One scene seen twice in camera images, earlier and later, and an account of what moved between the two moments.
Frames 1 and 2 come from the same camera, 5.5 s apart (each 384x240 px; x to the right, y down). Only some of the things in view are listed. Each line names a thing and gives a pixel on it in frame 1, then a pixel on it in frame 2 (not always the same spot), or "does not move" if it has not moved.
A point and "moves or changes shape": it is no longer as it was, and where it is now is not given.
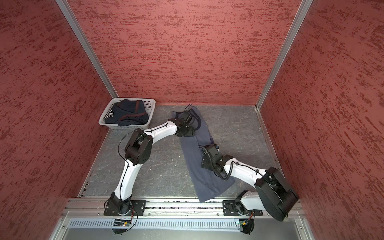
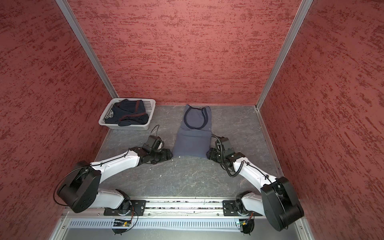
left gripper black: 190,133 -> 166,155
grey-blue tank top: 207,185 moves or changes shape
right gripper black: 204,163 -> 212,152
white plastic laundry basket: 127,113 does not move
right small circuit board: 243,223 does not move
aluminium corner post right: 298,20 does not move
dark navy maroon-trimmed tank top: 127,112 does not move
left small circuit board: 120,222 does not move
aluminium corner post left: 71,20 does not move
